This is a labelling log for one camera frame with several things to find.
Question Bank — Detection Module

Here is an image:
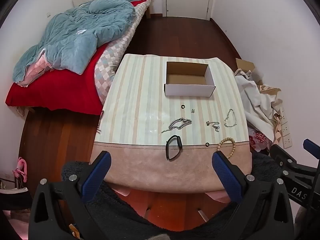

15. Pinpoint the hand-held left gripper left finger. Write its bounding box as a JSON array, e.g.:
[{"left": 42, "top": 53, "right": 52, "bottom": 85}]
[{"left": 29, "top": 151, "right": 112, "bottom": 240}]

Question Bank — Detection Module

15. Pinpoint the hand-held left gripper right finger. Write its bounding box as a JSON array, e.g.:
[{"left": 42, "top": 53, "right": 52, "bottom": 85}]
[{"left": 212, "top": 151, "right": 294, "bottom": 240}]

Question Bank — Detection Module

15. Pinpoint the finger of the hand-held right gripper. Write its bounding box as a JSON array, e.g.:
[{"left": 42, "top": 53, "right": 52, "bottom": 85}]
[
  {"left": 269, "top": 144, "right": 304, "bottom": 174},
  {"left": 302, "top": 138, "right": 320, "bottom": 160}
]

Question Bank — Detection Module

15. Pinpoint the wooden bead bracelet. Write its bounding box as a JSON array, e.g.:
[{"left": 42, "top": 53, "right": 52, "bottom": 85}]
[{"left": 216, "top": 137, "right": 237, "bottom": 159}]

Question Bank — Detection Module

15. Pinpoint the small silver pendant chain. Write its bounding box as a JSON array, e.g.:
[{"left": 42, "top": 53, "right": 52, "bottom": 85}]
[{"left": 206, "top": 121, "right": 221, "bottom": 132}]

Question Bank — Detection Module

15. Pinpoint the thin silver chain bracelet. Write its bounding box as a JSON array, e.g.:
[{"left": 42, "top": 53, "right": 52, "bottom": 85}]
[{"left": 224, "top": 109, "right": 237, "bottom": 128}]

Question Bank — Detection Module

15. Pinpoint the black smart band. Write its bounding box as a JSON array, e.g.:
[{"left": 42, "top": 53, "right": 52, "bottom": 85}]
[{"left": 165, "top": 135, "right": 183, "bottom": 161}]

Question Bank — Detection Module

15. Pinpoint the thick silver chain bracelet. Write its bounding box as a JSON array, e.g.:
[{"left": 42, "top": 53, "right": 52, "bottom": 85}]
[{"left": 161, "top": 118, "right": 193, "bottom": 134}]

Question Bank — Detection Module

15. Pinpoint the white cardboard box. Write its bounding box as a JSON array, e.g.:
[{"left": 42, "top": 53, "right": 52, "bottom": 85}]
[{"left": 164, "top": 61, "right": 217, "bottom": 97}]

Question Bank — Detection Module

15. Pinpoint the white power strip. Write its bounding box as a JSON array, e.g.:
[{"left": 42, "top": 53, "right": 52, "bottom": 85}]
[{"left": 280, "top": 114, "right": 293, "bottom": 148}]

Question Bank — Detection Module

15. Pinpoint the red printed bag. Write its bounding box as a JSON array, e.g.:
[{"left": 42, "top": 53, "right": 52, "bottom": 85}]
[{"left": 249, "top": 129, "right": 273, "bottom": 152}]

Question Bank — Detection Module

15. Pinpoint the dark fuzzy garment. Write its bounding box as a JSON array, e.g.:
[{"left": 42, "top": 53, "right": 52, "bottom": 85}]
[{"left": 61, "top": 152, "right": 277, "bottom": 240}]

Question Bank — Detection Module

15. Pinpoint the beige patterned cloth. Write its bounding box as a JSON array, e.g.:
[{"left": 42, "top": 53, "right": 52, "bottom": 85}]
[{"left": 257, "top": 82, "right": 286, "bottom": 144}]

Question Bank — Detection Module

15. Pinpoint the white cloth pile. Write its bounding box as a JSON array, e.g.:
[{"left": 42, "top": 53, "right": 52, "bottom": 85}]
[{"left": 234, "top": 69, "right": 283, "bottom": 140}]

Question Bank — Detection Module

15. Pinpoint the pink clothes hanger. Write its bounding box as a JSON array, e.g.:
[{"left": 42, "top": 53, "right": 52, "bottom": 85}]
[{"left": 14, "top": 157, "right": 28, "bottom": 182}]

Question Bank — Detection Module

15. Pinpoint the black and white shoe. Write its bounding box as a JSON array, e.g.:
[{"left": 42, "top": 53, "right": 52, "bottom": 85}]
[{"left": 0, "top": 177, "right": 29, "bottom": 196}]

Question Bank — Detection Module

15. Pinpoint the brown cardboard box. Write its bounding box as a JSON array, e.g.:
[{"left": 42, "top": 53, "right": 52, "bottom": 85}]
[{"left": 235, "top": 58, "right": 264, "bottom": 86}]

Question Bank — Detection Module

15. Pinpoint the checked bed sheet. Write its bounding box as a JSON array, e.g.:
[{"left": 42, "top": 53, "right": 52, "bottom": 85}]
[{"left": 94, "top": 0, "right": 152, "bottom": 106}]

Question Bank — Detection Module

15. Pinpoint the pink quilt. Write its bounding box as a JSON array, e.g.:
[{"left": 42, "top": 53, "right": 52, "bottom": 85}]
[{"left": 19, "top": 54, "right": 53, "bottom": 87}]

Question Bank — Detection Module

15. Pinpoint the blue duvet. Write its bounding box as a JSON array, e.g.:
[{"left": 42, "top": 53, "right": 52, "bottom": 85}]
[{"left": 12, "top": 0, "right": 148, "bottom": 84}]

